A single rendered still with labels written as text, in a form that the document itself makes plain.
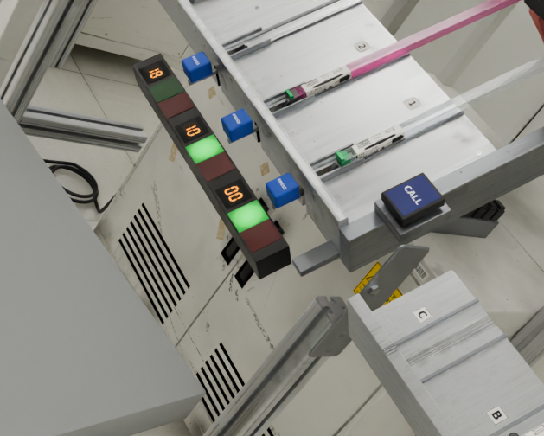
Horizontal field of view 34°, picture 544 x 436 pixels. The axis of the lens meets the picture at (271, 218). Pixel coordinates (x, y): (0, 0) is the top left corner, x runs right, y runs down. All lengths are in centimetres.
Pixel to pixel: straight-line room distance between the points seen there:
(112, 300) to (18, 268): 9
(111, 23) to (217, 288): 116
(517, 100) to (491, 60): 19
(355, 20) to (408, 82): 12
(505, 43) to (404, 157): 224
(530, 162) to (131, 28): 170
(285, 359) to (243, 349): 48
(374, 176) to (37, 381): 43
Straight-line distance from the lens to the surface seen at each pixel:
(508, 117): 314
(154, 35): 260
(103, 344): 80
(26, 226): 87
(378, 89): 105
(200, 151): 102
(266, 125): 100
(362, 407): 132
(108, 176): 216
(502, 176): 99
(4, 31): 190
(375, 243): 94
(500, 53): 321
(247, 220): 96
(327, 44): 111
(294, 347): 99
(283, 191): 95
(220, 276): 152
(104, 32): 252
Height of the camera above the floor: 111
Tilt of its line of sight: 27 degrees down
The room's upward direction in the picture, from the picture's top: 36 degrees clockwise
